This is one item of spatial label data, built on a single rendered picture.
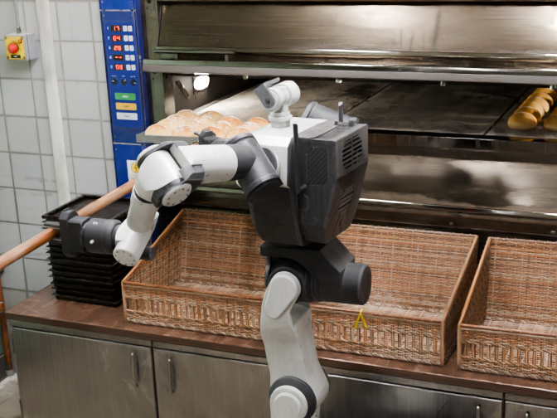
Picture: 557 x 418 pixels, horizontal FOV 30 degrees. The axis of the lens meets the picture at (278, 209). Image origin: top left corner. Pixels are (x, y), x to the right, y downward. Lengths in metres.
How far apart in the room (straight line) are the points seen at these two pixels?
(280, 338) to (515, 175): 1.07
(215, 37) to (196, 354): 1.12
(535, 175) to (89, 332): 1.63
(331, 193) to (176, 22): 1.40
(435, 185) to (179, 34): 1.08
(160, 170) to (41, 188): 2.02
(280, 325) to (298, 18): 1.22
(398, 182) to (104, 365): 1.22
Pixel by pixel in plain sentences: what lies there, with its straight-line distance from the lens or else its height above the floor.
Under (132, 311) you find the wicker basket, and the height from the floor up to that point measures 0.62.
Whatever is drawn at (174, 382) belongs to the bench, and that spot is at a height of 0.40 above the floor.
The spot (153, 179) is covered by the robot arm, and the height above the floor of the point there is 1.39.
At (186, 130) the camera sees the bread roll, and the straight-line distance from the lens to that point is 3.59.
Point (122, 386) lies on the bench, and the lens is 3.76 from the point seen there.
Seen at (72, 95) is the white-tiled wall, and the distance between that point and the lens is 4.15.
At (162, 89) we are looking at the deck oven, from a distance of 3.93.
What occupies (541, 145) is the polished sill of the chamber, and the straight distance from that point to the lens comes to 3.49.
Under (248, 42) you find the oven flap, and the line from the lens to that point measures 3.71.
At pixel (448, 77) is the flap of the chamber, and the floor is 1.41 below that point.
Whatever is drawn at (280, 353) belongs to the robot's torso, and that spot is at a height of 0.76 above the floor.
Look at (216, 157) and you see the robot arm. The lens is 2.44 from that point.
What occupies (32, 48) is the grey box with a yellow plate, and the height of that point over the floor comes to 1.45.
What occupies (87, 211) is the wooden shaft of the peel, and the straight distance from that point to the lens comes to 2.84.
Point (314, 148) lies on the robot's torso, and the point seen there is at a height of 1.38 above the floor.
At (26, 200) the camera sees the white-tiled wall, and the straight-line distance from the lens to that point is 4.41.
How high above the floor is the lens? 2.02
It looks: 17 degrees down
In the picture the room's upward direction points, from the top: 3 degrees counter-clockwise
